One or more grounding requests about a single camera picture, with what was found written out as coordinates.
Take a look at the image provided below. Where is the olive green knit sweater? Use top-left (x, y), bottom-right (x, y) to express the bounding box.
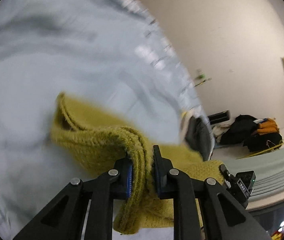
top-left (49, 92), bottom-right (227, 235)

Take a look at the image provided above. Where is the pile of dark clothes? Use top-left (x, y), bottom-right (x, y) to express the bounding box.
top-left (213, 115), bottom-right (283, 152)

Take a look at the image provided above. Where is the dark grey folded garment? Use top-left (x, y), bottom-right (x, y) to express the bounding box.
top-left (185, 116), bottom-right (211, 161)

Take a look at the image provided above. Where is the beige folded garment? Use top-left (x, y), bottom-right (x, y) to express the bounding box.
top-left (179, 109), bottom-right (194, 142)

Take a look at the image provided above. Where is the light blue floral duvet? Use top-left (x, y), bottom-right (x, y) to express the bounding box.
top-left (0, 0), bottom-right (205, 239)

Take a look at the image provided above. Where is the wall power socket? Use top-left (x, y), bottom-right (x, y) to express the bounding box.
top-left (195, 69), bottom-right (212, 87)

